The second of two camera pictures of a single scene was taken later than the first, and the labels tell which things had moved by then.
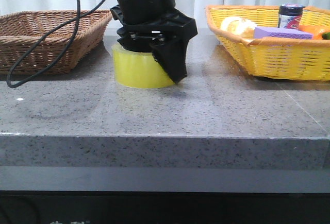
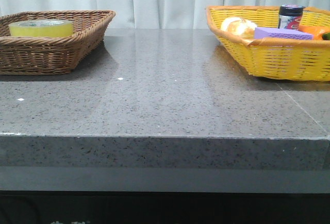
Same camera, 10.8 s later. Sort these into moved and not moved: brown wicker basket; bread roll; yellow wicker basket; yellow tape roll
Moved: yellow tape roll
Not moved: brown wicker basket; yellow wicker basket; bread roll
